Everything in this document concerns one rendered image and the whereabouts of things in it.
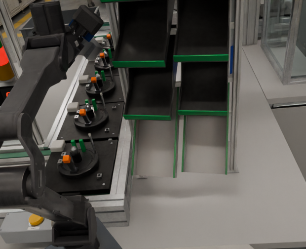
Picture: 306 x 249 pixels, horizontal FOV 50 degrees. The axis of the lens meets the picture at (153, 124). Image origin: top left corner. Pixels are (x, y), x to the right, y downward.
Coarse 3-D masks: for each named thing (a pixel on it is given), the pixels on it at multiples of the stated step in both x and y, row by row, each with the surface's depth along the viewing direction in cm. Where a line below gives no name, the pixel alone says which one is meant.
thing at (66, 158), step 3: (66, 153) 102; (69, 153) 102; (63, 156) 100; (66, 156) 100; (69, 156) 100; (63, 159) 99; (66, 159) 99; (69, 159) 100; (66, 162) 100; (69, 162) 100; (72, 162) 103; (69, 165) 102; (72, 165) 103; (72, 168) 104; (75, 168) 105
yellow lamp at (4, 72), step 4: (8, 64) 103; (0, 68) 101; (4, 68) 102; (8, 68) 103; (0, 72) 102; (4, 72) 102; (8, 72) 103; (12, 72) 105; (0, 76) 103; (4, 76) 103; (8, 76) 104; (12, 76) 105; (0, 80) 104; (4, 80) 104
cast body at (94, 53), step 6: (84, 42) 79; (90, 42) 81; (96, 42) 83; (84, 48) 81; (90, 48) 82; (96, 48) 82; (102, 48) 84; (78, 54) 81; (84, 54) 83; (90, 54) 83; (96, 54) 84
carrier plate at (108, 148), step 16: (96, 144) 119; (112, 144) 118; (48, 160) 115; (112, 160) 112; (48, 176) 109; (96, 176) 106; (112, 176) 107; (64, 192) 103; (80, 192) 102; (96, 192) 102
